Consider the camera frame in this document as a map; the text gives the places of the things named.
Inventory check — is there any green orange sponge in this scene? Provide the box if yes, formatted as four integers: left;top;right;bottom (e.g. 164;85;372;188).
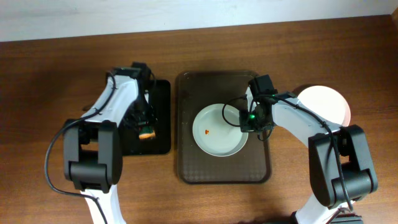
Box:
139;126;156;140

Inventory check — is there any pale green plate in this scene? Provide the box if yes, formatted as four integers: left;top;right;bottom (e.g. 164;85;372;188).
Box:
192;103;248;157

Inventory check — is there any pinkish white plate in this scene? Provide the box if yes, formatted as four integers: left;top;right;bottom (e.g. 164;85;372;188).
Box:
298;85;351;126

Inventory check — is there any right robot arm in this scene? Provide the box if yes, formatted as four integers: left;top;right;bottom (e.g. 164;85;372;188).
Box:
239;75;378;224

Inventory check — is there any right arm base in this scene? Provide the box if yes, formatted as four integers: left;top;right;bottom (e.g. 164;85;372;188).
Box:
327;215;364;224

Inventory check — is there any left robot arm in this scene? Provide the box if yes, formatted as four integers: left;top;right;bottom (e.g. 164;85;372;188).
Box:
63;62;157;223

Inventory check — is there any black water tray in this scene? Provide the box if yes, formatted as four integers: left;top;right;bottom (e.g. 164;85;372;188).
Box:
119;80;171;156

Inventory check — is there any brown serving tray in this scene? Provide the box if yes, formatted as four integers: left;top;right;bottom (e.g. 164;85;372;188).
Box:
175;70;272;184

